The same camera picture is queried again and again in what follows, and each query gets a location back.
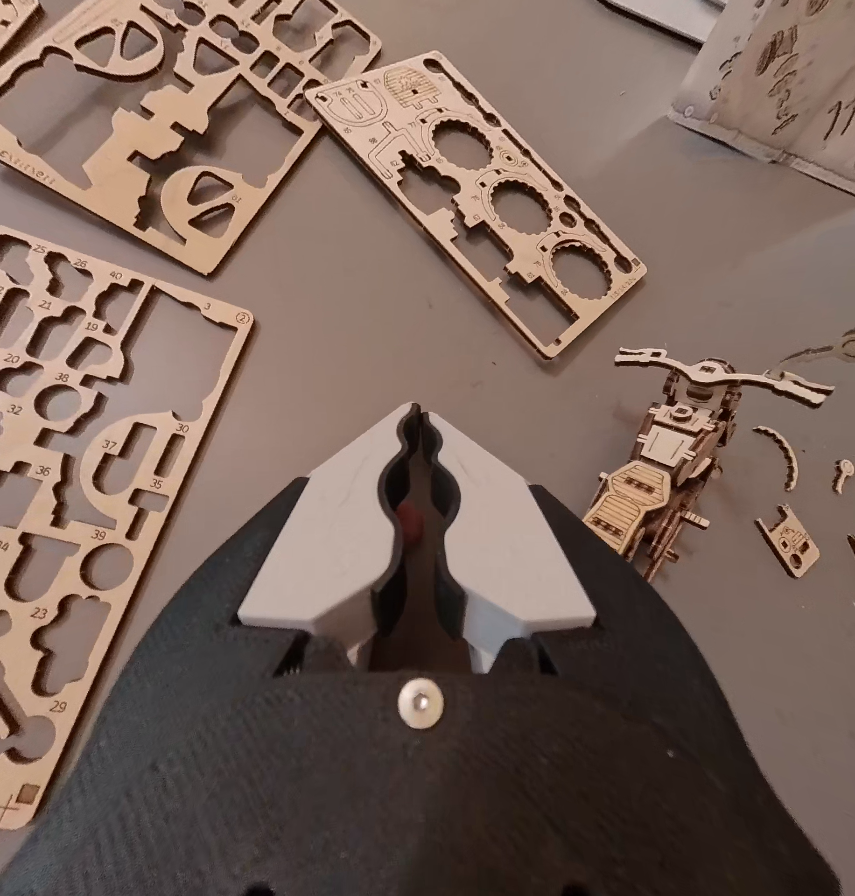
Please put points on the folded instruction booklet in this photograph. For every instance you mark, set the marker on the folded instruction booklet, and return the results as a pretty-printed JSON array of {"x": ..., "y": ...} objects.
[{"x": 784, "y": 91}]

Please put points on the tiny wooden key piece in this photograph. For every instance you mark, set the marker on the tiny wooden key piece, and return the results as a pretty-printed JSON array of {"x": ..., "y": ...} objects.
[{"x": 846, "y": 467}]

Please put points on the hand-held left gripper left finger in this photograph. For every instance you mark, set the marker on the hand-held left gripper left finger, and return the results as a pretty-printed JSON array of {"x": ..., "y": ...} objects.
[{"x": 315, "y": 546}]

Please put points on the white monitor stand base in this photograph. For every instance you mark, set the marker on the white monitor stand base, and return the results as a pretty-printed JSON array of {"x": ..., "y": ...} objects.
[{"x": 672, "y": 17}]

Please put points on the curved toothed wooden piece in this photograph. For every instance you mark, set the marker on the curved toothed wooden piece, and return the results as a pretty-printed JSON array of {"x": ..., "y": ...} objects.
[{"x": 788, "y": 455}]

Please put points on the wooden motorcycle model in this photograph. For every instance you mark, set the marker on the wooden motorcycle model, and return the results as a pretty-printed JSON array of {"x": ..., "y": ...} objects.
[{"x": 630, "y": 497}]

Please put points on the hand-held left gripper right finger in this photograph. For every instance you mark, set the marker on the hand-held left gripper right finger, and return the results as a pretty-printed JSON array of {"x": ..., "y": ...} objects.
[{"x": 518, "y": 560}]

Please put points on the wooden sheet with large cutouts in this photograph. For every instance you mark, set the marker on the wooden sheet with large cutouts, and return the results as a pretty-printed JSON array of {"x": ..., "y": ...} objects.
[{"x": 154, "y": 119}]

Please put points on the numbered punched wooden sheet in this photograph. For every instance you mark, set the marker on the numbered punched wooden sheet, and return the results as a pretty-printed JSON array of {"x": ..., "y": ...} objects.
[{"x": 21, "y": 409}]

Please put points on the wooden sheet with round holes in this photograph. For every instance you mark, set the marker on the wooden sheet with round holes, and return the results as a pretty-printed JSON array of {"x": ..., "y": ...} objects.
[{"x": 371, "y": 140}]

